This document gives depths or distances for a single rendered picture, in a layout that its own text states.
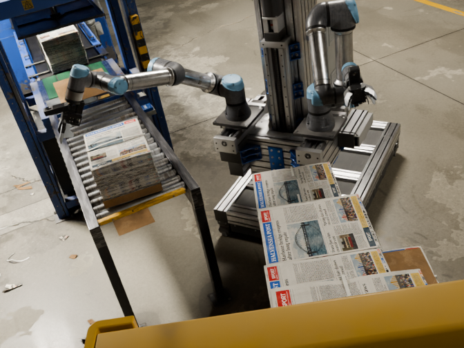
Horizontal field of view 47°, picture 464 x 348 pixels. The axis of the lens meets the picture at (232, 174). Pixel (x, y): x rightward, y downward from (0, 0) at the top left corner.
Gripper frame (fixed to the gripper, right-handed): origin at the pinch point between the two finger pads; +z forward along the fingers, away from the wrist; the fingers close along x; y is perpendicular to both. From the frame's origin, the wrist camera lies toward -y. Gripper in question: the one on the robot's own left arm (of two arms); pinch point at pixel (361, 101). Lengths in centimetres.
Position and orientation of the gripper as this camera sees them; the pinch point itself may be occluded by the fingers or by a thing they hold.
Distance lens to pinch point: 219.6
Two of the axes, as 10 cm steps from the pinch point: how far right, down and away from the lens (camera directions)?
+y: 2.9, 7.9, 5.5
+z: -0.3, 5.8, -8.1
